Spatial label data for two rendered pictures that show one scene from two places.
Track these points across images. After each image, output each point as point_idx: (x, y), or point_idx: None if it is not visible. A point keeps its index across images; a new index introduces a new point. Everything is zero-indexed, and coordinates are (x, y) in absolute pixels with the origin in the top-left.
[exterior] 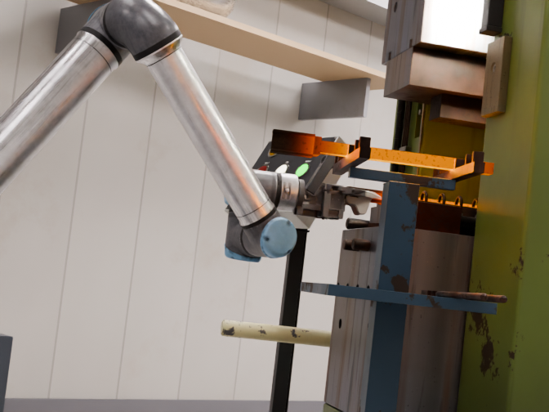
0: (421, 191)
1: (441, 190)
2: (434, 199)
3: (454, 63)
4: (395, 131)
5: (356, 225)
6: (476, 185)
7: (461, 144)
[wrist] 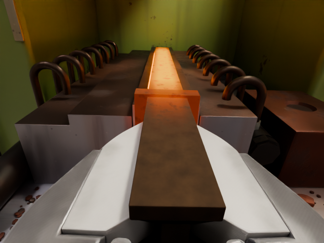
0: (30, 28)
1: (48, 20)
2: (46, 38)
3: None
4: None
5: (3, 200)
6: (71, 5)
7: None
